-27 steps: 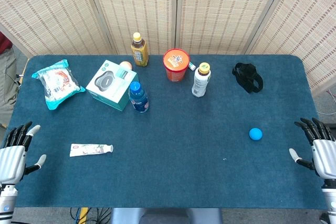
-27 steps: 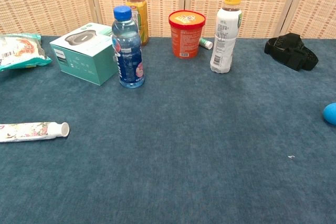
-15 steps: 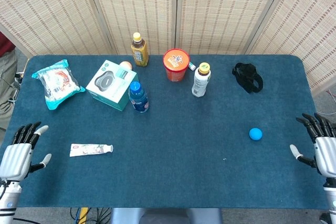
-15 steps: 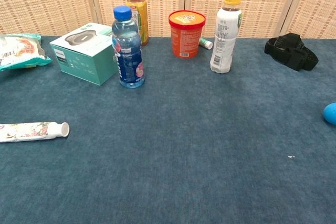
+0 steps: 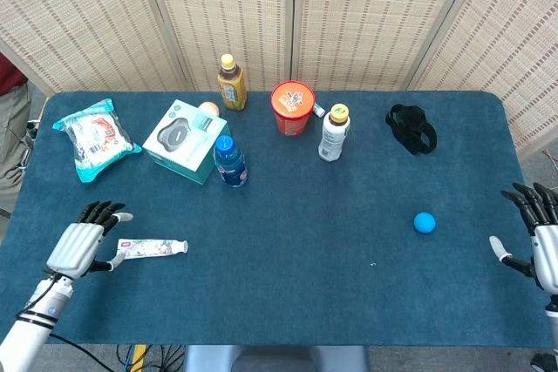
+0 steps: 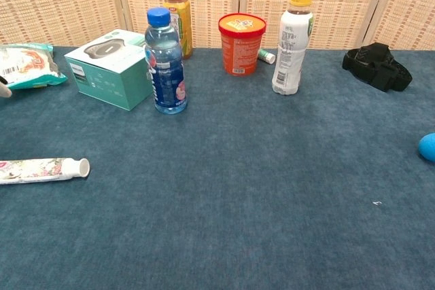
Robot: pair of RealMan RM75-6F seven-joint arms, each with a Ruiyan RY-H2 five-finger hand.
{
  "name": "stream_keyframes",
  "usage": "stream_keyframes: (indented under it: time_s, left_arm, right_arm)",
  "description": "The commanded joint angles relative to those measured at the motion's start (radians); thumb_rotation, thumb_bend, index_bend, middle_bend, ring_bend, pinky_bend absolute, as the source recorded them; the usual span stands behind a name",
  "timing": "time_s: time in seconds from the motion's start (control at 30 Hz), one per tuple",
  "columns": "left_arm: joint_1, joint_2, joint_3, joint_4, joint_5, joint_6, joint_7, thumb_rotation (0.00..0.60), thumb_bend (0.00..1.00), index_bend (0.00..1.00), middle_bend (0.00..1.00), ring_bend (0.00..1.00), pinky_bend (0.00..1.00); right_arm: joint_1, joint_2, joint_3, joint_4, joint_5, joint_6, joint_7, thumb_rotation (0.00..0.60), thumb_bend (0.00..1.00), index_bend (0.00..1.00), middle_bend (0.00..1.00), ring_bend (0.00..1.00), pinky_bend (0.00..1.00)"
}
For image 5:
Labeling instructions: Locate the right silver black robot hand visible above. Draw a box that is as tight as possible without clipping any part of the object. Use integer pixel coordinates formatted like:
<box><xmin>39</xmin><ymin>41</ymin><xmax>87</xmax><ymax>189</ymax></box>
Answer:
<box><xmin>488</xmin><ymin>182</ymin><xmax>558</xmax><ymax>297</ymax></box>

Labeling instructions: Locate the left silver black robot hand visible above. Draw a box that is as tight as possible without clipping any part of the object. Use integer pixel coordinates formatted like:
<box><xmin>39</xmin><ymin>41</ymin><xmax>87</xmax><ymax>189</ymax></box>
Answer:
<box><xmin>45</xmin><ymin>200</ymin><xmax>134</xmax><ymax>281</ymax></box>

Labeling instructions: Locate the floral white toothpaste tube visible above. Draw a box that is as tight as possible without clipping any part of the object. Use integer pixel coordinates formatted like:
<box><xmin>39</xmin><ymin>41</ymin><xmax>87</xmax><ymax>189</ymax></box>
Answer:
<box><xmin>117</xmin><ymin>238</ymin><xmax>189</xmax><ymax>260</ymax></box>

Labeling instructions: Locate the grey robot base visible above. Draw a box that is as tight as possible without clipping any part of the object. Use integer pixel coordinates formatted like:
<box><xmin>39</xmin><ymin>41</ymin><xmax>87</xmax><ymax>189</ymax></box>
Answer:
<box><xmin>183</xmin><ymin>344</ymin><xmax>371</xmax><ymax>372</ymax></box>

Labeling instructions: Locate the white bottle with yellow cap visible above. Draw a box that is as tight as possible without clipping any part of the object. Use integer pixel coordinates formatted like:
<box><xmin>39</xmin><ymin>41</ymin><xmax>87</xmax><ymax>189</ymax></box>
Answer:
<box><xmin>317</xmin><ymin>103</ymin><xmax>351</xmax><ymax>163</ymax></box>

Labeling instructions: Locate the teal snack bag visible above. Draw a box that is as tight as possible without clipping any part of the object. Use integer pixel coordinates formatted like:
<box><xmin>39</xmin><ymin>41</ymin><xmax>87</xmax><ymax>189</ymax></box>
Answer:
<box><xmin>51</xmin><ymin>98</ymin><xmax>143</xmax><ymax>184</ymax></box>

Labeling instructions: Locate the blue ball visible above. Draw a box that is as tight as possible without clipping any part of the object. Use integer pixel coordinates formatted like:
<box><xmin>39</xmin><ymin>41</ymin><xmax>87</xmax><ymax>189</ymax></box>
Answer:
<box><xmin>412</xmin><ymin>212</ymin><xmax>437</xmax><ymax>234</ymax></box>

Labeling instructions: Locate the person in red shirt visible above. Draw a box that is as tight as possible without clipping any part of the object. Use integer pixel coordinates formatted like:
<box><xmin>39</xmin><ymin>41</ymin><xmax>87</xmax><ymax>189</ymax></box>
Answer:
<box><xmin>0</xmin><ymin>51</ymin><xmax>34</xmax><ymax>216</ymax></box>

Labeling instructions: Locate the teal speaker box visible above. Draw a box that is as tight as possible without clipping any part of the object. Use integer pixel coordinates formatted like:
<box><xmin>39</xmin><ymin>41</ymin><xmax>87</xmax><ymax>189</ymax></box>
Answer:
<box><xmin>142</xmin><ymin>98</ymin><xmax>231</xmax><ymax>186</ymax></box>

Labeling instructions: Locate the blue drink bottle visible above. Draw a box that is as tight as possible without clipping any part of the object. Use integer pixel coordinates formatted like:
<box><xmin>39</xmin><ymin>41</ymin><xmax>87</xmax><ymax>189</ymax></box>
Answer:
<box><xmin>213</xmin><ymin>134</ymin><xmax>249</xmax><ymax>188</ymax></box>

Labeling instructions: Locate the blue table cloth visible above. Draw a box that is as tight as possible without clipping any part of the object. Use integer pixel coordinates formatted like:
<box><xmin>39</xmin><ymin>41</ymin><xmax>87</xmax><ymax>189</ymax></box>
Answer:
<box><xmin>0</xmin><ymin>91</ymin><xmax>555</xmax><ymax>349</ymax></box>

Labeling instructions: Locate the yellow tea bottle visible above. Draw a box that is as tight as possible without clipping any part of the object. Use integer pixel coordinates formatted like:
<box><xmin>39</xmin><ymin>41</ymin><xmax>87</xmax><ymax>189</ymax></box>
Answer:
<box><xmin>217</xmin><ymin>53</ymin><xmax>248</xmax><ymax>112</ymax></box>

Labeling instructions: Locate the orange paper cup with lid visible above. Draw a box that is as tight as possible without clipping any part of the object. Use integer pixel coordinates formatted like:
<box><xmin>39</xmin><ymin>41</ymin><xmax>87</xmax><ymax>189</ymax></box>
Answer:
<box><xmin>269</xmin><ymin>80</ymin><xmax>316</xmax><ymax>137</ymax></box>

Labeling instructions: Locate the woven folding screen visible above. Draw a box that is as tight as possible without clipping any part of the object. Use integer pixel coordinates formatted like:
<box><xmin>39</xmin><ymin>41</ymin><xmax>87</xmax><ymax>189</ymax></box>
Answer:
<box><xmin>0</xmin><ymin>0</ymin><xmax>558</xmax><ymax>159</ymax></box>

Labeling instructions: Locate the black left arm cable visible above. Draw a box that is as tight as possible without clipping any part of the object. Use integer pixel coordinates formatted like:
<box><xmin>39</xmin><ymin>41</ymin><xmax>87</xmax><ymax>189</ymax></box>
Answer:
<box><xmin>47</xmin><ymin>332</ymin><xmax>114</xmax><ymax>372</ymax></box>

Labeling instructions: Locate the floor cable bundle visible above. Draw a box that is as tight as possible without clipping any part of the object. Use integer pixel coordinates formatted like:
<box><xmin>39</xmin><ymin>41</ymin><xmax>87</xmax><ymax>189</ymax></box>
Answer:
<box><xmin>115</xmin><ymin>343</ymin><xmax>187</xmax><ymax>372</ymax></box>

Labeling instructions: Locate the black strap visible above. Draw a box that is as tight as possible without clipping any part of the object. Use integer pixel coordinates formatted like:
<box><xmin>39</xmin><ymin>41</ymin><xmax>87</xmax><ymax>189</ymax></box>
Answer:
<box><xmin>384</xmin><ymin>104</ymin><xmax>438</xmax><ymax>156</ymax></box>

